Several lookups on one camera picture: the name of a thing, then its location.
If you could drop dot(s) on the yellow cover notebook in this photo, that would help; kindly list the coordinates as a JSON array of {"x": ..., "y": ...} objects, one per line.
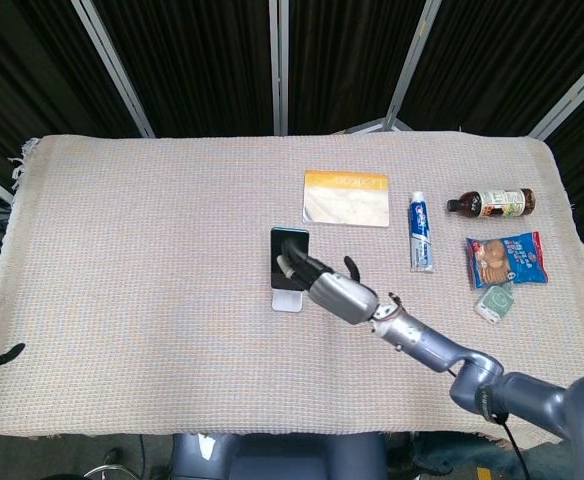
[{"x": 347, "y": 205}]

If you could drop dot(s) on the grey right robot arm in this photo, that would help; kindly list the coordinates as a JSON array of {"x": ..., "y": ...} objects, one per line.
[{"x": 532, "y": 395}]

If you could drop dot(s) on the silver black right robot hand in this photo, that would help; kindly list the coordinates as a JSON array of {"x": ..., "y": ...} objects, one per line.
[{"x": 344, "y": 297}]

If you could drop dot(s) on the black smartphone with teal edge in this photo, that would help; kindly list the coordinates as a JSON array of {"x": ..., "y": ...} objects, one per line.
[{"x": 279, "y": 245}]

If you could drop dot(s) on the blue white toothpaste tube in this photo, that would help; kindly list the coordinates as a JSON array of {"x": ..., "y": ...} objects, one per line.
[{"x": 421, "y": 235}]

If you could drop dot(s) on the grey robot torso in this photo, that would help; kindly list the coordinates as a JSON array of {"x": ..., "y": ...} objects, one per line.
[{"x": 297, "y": 460}]

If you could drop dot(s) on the small green snack packet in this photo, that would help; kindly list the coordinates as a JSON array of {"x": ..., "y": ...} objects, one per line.
[{"x": 496, "y": 302}]

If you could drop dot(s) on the dark pleated screen panel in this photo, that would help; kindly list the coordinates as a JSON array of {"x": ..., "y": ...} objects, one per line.
[
  {"x": 502, "y": 55},
  {"x": 192, "y": 60},
  {"x": 27, "y": 65},
  {"x": 347, "y": 55}
]

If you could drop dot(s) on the brown glass bottle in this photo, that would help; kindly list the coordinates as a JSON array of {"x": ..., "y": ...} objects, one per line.
[{"x": 472, "y": 203}]

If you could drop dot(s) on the white folding phone stand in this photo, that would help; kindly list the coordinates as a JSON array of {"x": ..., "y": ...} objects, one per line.
[{"x": 287, "y": 301}]

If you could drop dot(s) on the red blue biscuit packet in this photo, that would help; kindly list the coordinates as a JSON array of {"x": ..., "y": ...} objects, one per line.
[{"x": 509, "y": 260}]

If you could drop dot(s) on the beige woven tablecloth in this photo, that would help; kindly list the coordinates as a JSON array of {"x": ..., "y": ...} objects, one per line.
[{"x": 122, "y": 280}]

